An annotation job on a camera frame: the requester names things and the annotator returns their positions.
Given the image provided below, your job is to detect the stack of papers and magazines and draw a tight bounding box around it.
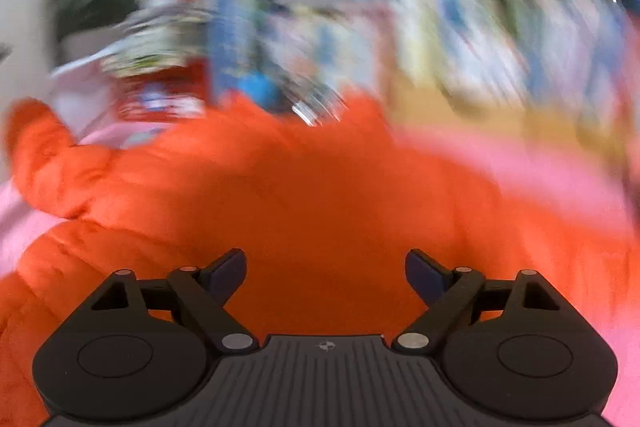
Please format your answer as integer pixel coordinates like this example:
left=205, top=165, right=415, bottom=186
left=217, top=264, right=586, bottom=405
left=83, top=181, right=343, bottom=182
left=101, top=0, right=213, bottom=78

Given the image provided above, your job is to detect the orange puffer jacket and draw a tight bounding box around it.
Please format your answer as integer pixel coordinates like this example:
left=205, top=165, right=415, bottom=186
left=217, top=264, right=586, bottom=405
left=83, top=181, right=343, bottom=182
left=0, top=92, right=640, bottom=427

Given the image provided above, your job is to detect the row of upright books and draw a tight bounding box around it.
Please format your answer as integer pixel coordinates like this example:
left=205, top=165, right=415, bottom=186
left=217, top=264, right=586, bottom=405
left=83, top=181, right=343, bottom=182
left=209, top=0, right=634, bottom=147

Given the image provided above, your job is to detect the red plastic crate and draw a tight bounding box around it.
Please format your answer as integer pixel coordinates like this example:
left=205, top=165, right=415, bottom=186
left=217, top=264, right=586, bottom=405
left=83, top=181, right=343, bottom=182
left=114, top=60, right=209, bottom=122

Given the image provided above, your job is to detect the pink patterned blanket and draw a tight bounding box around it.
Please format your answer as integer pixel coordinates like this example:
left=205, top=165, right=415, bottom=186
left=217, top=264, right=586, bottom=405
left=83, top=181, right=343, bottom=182
left=0, top=120, right=640, bottom=427

